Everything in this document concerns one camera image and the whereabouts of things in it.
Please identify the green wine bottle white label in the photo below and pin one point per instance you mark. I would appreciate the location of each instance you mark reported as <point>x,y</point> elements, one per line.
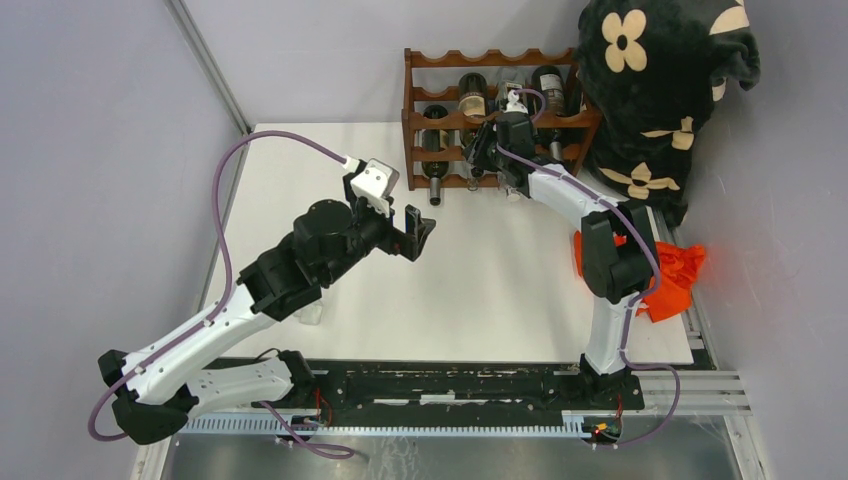
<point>554,141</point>

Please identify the brown wooden wine rack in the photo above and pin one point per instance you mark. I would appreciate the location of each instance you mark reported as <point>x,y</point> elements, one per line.
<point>413,121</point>

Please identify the blue square bottle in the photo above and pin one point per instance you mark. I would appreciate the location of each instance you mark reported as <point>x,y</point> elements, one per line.
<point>510,192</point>

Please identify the black mounting rail base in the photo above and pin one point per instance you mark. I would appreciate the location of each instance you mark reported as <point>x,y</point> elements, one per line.
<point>465,395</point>

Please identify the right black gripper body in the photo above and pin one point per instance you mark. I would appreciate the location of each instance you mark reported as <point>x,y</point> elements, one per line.
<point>485,153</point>

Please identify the clear bottle black cap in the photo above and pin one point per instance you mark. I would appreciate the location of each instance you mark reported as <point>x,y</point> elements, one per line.
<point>508,79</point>

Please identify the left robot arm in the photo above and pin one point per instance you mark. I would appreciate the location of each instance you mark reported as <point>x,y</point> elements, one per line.
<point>156,391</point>

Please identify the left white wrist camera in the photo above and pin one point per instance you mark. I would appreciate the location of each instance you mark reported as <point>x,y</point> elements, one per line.
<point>372,181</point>

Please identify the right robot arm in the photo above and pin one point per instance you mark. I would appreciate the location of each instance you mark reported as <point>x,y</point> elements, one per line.
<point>618,258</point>

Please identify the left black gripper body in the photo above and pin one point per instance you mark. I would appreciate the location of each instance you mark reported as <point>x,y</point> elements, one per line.
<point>381,232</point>

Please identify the black floral blanket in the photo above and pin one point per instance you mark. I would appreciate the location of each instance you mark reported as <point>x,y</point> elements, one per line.
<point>656,70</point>

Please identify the small clear glass bottle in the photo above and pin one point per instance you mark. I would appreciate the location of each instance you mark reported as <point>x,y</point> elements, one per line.
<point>472,179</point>

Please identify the orange cloth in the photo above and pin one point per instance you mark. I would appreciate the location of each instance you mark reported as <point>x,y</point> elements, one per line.
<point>679,271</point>

